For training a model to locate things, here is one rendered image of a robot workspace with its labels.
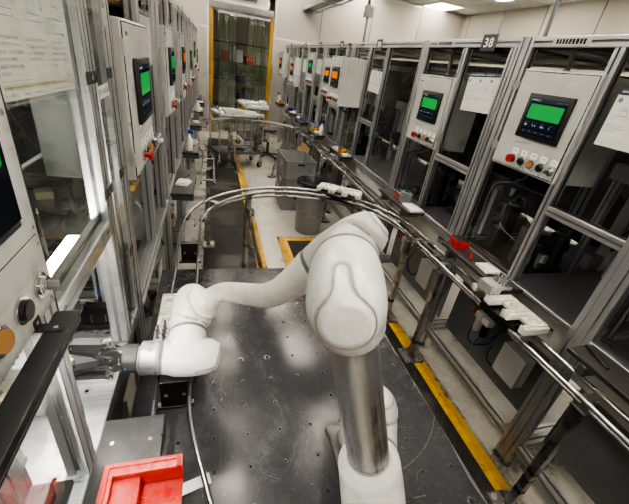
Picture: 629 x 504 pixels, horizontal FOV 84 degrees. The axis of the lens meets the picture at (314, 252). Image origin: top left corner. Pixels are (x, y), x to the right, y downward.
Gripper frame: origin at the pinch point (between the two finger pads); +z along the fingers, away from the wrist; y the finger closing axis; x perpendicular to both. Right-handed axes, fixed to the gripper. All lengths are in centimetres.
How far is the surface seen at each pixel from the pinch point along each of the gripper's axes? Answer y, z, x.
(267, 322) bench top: -30, -66, -50
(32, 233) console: 47, -11, 22
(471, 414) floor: -88, -201, -33
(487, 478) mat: -88, -184, 3
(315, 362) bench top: -29, -83, -24
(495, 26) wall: 247, -612, -710
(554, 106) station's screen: 86, -181, -63
